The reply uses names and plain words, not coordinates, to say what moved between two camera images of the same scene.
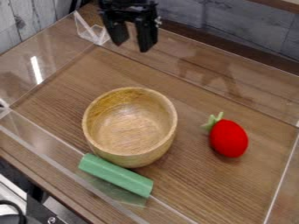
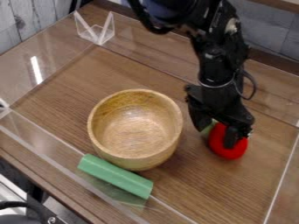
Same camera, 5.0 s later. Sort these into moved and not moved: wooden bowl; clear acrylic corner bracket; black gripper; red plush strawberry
Moved: black gripper
Not moved: red plush strawberry; clear acrylic corner bracket; wooden bowl
